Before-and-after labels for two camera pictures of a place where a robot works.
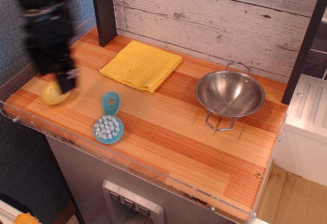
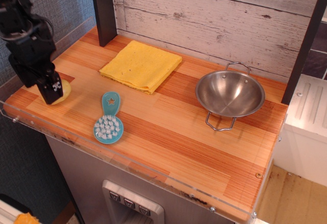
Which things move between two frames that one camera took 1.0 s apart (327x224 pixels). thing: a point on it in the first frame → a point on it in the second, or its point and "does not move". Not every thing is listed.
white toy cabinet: x=302 y=149 does not move
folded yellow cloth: x=139 y=67 does not move
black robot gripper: x=49 y=19 → x=31 y=45
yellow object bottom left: x=26 y=218 does not move
